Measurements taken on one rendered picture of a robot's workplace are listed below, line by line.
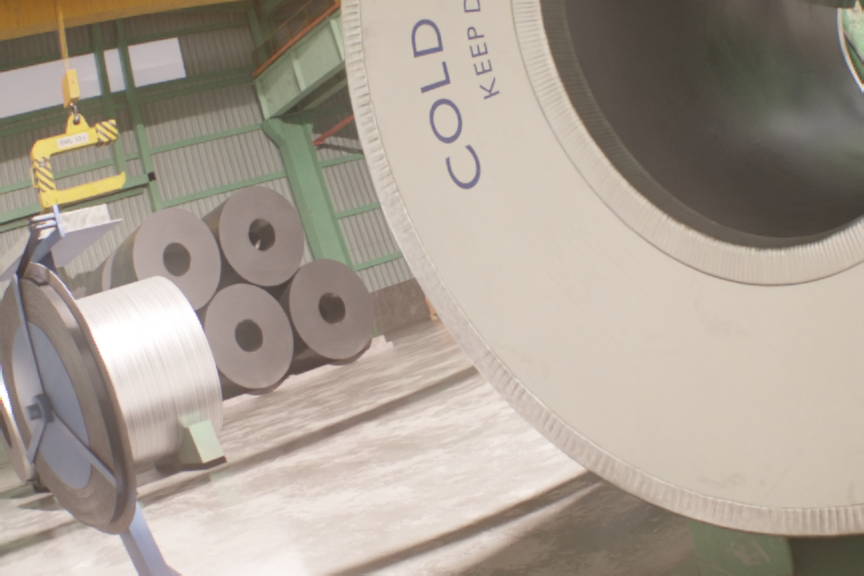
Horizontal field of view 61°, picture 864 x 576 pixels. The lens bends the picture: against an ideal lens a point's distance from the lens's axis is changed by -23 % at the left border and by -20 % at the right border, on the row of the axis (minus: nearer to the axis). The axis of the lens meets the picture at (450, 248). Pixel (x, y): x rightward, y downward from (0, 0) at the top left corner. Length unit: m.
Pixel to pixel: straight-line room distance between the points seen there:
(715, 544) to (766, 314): 0.50
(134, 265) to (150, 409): 7.11
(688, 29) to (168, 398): 4.60
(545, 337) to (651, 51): 0.40
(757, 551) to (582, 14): 0.79
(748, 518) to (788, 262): 0.31
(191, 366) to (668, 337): 4.73
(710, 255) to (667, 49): 0.40
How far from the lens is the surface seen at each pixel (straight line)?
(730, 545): 1.28
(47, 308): 1.79
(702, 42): 1.32
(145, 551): 1.98
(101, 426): 1.70
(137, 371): 5.36
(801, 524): 0.97
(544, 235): 1.02
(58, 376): 1.82
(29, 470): 7.67
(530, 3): 0.99
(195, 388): 5.55
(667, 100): 1.15
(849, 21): 2.59
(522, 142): 1.02
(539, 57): 0.99
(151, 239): 12.60
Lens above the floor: 0.61
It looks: 2 degrees up
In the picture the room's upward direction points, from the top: 20 degrees counter-clockwise
